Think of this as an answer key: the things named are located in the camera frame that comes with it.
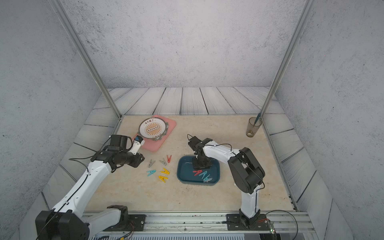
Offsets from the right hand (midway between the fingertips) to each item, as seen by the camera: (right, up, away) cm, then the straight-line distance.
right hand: (199, 168), depth 89 cm
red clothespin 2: (0, -2, 0) cm, 2 cm away
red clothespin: (-19, +4, +7) cm, 21 cm away
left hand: (-31, +9, -7) cm, 33 cm away
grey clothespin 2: (-22, +3, +5) cm, 23 cm away
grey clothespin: (-30, +2, +5) cm, 30 cm away
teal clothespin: (-28, -2, 0) cm, 28 cm away
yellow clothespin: (-20, -2, +2) cm, 20 cm away
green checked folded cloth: (-28, +17, +18) cm, 37 cm away
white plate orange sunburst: (-34, +24, +23) cm, 47 cm away
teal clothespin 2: (+3, -3, 0) cm, 4 cm away
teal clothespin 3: (+5, -6, -2) cm, 8 cm away
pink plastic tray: (-31, +12, +15) cm, 37 cm away
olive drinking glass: (+37, +21, +18) cm, 46 cm away
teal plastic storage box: (-8, -4, 0) cm, 9 cm away
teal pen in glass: (+39, +30, +13) cm, 51 cm away
